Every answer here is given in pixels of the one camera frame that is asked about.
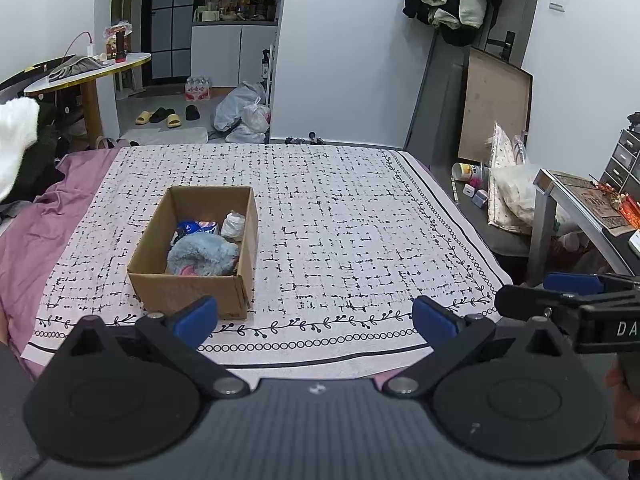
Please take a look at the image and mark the grey drawer unit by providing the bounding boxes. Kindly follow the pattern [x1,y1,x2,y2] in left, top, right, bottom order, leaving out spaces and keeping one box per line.
[599,129,640,196]

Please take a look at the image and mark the black door handle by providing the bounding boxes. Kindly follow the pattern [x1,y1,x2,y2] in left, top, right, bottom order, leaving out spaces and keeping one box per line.
[487,31,517,65]

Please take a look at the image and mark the large clear plastic bag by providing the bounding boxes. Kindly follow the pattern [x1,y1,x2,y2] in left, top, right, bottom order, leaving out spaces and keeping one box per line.
[214,81,267,133]

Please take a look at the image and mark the oval table yellow edge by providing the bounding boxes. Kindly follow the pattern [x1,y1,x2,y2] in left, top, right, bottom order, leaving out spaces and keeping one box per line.
[23,52,152,150]

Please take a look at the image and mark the white black-patterned printed blanket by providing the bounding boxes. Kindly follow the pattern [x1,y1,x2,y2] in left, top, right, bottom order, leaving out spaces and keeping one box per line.
[26,144,513,380]

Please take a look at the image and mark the person's right hand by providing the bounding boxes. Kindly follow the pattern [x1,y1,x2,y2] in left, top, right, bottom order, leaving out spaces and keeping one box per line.
[605,362,640,461]

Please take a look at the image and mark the white crinkled soft ball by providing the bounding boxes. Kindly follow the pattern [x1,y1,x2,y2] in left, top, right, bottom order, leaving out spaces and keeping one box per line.
[220,212,247,242]

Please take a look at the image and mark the blue and white soft item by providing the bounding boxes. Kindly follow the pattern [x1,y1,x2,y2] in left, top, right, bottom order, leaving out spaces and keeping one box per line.
[176,219,220,237]

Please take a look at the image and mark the white floor mat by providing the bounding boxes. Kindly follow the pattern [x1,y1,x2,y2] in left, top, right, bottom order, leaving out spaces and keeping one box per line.
[120,126,209,147]

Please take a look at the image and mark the grey metal desk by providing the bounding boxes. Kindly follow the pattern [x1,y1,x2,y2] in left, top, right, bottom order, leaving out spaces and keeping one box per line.
[526,169,640,286]

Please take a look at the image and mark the black grid glass door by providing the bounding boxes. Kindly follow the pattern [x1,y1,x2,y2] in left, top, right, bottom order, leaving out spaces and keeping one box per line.
[141,0,200,81]

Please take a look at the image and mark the red snack boxes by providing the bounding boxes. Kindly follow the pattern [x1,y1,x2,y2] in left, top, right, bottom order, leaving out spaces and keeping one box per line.
[103,21,133,64]

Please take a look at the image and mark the pack of water bottles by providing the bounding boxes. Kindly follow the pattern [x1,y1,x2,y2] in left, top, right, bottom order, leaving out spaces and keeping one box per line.
[184,76,213,101]

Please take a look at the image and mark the white cabinet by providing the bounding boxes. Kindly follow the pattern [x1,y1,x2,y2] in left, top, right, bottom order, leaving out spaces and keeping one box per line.
[191,21,278,88]

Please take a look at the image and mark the small white plastic bag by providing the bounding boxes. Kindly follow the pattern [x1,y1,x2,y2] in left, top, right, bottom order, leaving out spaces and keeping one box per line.
[225,97,272,144]

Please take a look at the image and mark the black clothing pile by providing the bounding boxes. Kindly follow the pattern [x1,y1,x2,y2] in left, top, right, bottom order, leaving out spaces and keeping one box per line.
[0,102,71,216]

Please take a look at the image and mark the cardboard box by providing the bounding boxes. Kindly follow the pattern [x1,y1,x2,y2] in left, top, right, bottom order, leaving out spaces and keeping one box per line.
[127,185,260,320]

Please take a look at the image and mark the purple bed sheet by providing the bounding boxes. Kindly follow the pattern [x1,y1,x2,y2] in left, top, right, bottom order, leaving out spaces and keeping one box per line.
[0,147,123,361]

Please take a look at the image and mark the framed wooden board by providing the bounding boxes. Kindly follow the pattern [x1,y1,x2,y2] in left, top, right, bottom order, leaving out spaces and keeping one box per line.
[457,46,534,165]

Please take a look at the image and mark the grey cloth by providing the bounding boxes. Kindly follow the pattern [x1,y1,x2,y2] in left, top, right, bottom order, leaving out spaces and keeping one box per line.
[47,56,107,83]

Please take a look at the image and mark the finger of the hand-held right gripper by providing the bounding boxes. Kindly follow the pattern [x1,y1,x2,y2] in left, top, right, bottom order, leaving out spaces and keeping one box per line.
[543,273,640,295]
[495,285,585,322]

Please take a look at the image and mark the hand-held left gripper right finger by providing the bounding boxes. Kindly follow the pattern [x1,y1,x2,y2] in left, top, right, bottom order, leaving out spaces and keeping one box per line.
[384,296,576,398]

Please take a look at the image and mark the black dotted box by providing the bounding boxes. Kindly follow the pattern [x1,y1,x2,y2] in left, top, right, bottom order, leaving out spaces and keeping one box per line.
[52,92,83,128]

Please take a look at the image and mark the white fluffy cloth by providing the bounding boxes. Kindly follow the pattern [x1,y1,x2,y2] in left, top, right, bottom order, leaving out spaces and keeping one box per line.
[0,97,40,201]

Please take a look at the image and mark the grey plush toy pink patches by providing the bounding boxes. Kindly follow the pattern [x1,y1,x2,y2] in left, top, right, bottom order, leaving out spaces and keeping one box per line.
[167,232,240,277]

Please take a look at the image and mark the floral fabric bag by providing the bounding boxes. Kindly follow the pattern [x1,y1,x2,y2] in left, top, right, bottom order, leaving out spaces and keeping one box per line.
[487,121,556,236]

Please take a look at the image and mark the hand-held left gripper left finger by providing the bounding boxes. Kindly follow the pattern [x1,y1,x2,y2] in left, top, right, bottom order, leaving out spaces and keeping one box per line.
[52,296,251,400]

